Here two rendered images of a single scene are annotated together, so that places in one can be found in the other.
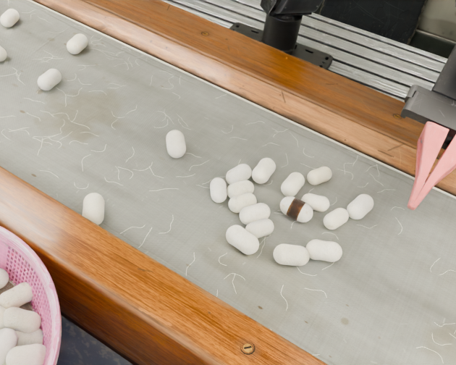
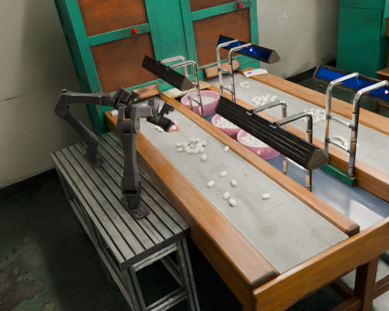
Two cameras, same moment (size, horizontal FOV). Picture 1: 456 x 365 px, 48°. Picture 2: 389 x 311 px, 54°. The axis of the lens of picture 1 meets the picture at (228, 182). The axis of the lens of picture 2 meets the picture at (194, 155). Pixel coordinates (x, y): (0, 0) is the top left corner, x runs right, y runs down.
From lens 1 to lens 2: 218 cm
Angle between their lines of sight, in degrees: 96
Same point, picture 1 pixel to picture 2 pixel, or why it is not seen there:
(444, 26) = not seen: outside the picture
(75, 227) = (231, 143)
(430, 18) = not seen: outside the picture
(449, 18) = not seen: outside the picture
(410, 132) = (152, 150)
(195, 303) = (218, 134)
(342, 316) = (196, 136)
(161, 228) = (215, 148)
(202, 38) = (175, 177)
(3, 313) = (245, 141)
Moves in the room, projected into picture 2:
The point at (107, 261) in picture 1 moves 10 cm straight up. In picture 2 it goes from (228, 139) to (226, 123)
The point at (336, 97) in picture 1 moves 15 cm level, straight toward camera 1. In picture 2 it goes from (158, 158) to (181, 147)
